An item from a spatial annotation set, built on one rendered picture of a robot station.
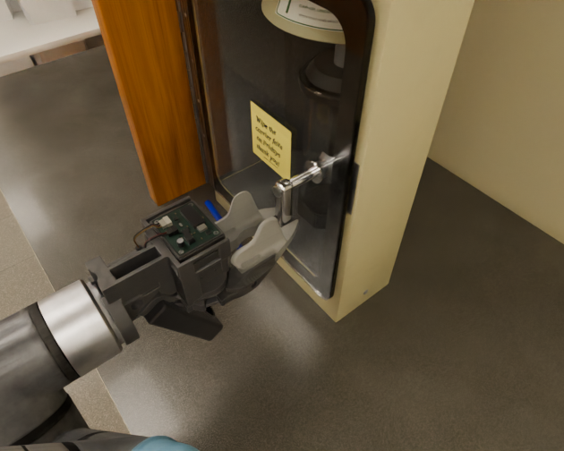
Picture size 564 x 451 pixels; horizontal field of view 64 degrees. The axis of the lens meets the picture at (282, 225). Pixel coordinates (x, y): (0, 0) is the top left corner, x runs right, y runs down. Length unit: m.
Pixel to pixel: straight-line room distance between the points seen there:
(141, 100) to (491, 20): 0.55
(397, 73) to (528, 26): 0.43
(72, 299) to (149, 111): 0.39
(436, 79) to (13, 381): 0.44
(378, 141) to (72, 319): 0.31
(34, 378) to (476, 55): 0.77
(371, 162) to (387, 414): 0.33
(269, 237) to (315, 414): 0.26
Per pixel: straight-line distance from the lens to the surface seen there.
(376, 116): 0.42
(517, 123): 0.86
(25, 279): 2.13
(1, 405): 0.42
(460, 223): 0.84
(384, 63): 0.39
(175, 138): 0.78
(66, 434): 0.43
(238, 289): 0.44
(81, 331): 0.41
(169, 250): 0.41
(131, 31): 0.67
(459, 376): 0.67
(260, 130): 0.55
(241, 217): 0.49
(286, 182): 0.46
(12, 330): 0.42
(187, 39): 0.64
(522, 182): 0.90
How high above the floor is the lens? 1.52
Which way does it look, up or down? 48 degrees down
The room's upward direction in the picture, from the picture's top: straight up
